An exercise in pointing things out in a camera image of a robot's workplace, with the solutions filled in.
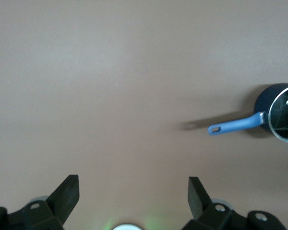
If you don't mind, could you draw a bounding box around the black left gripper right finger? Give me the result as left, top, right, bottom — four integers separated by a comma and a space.
182, 176, 249, 230

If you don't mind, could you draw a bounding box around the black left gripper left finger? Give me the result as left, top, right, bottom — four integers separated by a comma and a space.
7, 174, 80, 230

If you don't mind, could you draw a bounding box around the glass lid with blue knob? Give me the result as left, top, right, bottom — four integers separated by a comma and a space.
268, 83, 288, 144

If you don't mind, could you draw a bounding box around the black pot with blue handle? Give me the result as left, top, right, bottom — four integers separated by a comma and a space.
207, 82, 288, 146

